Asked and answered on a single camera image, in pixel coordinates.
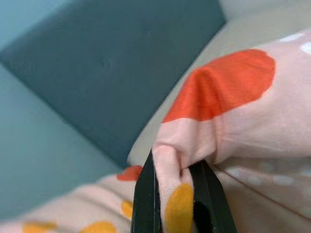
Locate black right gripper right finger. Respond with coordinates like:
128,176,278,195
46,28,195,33
189,161,238,233

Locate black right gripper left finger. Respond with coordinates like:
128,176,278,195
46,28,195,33
132,148,163,233

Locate pink pillow with orange spots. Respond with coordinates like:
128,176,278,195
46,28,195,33
0,31,311,233

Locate teal headboard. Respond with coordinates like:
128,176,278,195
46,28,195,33
0,0,228,169

